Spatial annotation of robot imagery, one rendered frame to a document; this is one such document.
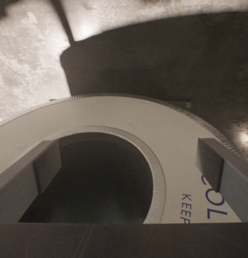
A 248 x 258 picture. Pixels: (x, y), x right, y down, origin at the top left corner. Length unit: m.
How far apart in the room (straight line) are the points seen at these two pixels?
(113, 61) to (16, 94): 0.81
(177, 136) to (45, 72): 0.98
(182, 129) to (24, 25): 1.06
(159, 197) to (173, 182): 0.07
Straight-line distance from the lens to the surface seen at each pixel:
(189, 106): 1.29
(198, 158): 0.17
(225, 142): 0.79
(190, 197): 0.60
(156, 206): 0.57
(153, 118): 0.85
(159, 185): 0.60
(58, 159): 0.17
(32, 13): 1.28
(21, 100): 1.62
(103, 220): 1.54
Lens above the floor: 1.09
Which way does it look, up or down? 49 degrees down
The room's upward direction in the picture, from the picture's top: 169 degrees counter-clockwise
